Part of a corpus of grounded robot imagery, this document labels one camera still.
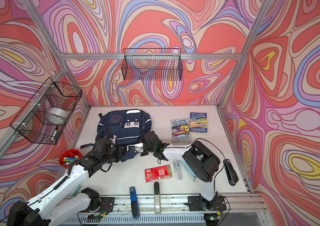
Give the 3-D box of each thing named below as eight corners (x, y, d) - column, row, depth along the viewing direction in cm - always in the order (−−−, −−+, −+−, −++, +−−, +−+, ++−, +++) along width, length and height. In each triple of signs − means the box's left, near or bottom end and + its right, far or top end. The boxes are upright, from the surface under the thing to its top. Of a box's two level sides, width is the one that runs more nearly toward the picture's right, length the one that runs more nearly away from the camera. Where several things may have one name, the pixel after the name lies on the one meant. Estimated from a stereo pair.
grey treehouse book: (172, 141, 99) (172, 139, 97) (171, 120, 111) (171, 118, 110) (191, 141, 99) (191, 139, 97) (187, 120, 111) (188, 118, 110)
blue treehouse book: (190, 132, 105) (190, 130, 102) (187, 115, 116) (187, 112, 113) (210, 132, 105) (211, 130, 102) (205, 115, 116) (206, 112, 113)
